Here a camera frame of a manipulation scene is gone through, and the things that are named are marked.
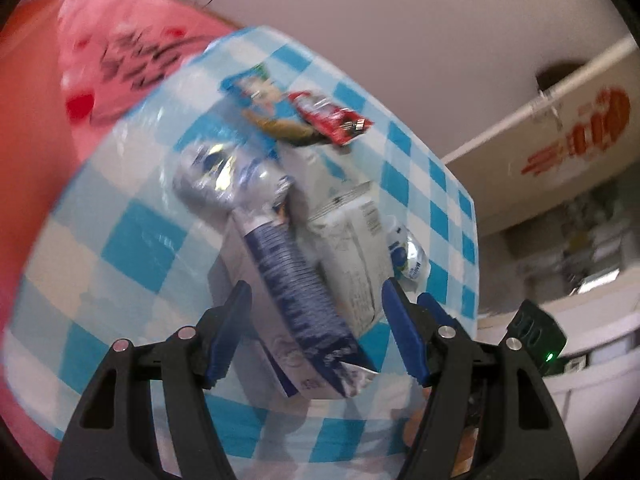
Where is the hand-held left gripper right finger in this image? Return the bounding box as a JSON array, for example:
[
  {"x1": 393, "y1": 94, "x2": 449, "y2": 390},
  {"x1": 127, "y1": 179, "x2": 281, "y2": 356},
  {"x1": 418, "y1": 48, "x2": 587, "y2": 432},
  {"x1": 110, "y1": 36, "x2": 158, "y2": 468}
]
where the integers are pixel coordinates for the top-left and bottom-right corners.
[{"x1": 381, "y1": 276, "x2": 581, "y2": 480}]

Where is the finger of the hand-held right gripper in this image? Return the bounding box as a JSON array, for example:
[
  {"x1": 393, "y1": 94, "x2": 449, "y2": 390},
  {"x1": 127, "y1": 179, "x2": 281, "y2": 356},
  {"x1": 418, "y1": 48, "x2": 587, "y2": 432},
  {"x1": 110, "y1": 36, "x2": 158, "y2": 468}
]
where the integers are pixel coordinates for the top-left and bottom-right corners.
[{"x1": 417, "y1": 292, "x2": 458, "y2": 331}]

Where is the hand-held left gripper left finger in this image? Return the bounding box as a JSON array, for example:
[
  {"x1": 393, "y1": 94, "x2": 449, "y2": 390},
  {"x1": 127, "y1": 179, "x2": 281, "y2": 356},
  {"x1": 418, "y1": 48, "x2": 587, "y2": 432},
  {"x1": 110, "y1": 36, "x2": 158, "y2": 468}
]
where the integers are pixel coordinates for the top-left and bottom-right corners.
[{"x1": 52, "y1": 280, "x2": 253, "y2": 480}]

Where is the small blue white foil wrapper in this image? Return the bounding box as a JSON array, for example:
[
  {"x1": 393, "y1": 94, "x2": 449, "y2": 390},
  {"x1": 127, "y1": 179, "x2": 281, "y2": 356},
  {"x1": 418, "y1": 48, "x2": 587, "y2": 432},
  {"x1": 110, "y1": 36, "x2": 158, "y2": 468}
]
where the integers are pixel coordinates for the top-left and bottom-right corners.
[{"x1": 385, "y1": 215, "x2": 431, "y2": 286}]

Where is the blue and white carton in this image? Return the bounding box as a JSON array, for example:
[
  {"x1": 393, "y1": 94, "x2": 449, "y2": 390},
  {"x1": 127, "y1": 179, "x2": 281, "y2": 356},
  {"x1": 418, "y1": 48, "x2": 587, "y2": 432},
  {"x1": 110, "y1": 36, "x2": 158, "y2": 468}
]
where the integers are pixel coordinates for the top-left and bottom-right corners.
[{"x1": 230, "y1": 210, "x2": 379, "y2": 400}]

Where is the silver foil bag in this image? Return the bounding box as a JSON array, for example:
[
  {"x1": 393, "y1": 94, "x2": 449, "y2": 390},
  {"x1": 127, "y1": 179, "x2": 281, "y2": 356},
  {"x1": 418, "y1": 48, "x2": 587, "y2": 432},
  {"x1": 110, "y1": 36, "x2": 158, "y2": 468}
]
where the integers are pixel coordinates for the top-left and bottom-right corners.
[{"x1": 172, "y1": 140, "x2": 293, "y2": 226}]

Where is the red snack packet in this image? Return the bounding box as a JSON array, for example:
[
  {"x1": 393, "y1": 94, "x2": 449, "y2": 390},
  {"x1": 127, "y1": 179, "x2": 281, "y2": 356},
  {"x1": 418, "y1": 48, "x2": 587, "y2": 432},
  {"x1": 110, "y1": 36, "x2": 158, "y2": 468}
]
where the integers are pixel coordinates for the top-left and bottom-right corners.
[{"x1": 287, "y1": 91, "x2": 373, "y2": 148}]

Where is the blue cartoon snack packet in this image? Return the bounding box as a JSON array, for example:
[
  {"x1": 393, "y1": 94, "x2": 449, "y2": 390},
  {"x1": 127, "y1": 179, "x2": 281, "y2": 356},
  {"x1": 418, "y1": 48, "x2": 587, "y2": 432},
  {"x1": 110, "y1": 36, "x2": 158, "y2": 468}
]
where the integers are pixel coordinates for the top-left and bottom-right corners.
[{"x1": 220, "y1": 62, "x2": 321, "y2": 148}]

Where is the pink plastic bucket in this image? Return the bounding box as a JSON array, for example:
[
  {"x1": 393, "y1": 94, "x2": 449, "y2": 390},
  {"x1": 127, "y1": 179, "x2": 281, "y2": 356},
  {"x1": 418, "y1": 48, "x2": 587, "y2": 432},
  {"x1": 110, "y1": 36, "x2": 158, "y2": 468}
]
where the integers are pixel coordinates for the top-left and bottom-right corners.
[{"x1": 0, "y1": 5, "x2": 108, "y2": 341}]

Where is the person's right hand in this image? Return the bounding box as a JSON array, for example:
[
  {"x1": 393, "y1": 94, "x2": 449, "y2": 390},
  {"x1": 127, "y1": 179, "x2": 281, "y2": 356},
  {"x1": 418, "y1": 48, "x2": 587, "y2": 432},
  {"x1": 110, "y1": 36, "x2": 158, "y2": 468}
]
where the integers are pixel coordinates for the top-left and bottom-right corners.
[{"x1": 404, "y1": 390, "x2": 432, "y2": 463}]

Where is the cluttered shelf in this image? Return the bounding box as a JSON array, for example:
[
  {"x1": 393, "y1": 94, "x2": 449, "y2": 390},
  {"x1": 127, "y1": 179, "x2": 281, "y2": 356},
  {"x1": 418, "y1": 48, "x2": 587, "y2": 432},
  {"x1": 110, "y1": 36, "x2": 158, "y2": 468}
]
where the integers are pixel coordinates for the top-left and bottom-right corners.
[{"x1": 500, "y1": 185, "x2": 640, "y2": 306}]

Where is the blue checked tablecloth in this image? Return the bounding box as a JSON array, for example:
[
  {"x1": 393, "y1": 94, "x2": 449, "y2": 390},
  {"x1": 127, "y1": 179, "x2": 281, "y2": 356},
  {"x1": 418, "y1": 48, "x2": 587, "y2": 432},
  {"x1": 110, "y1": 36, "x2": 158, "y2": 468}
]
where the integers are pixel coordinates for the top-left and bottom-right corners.
[{"x1": 2, "y1": 25, "x2": 483, "y2": 466}]

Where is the cardboard box with red print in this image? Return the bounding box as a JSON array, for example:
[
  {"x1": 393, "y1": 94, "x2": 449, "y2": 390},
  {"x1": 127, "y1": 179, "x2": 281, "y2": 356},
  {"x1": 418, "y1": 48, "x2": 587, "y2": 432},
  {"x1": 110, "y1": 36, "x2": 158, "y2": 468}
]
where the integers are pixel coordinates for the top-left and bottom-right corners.
[{"x1": 442, "y1": 37, "x2": 640, "y2": 236}]

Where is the pink printed bed sheet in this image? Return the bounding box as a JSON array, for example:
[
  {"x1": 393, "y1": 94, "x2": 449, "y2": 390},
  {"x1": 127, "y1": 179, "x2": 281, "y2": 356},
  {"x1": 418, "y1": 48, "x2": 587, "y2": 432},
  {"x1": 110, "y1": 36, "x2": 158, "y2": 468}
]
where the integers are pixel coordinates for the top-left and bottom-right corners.
[{"x1": 0, "y1": 0, "x2": 241, "y2": 471}]

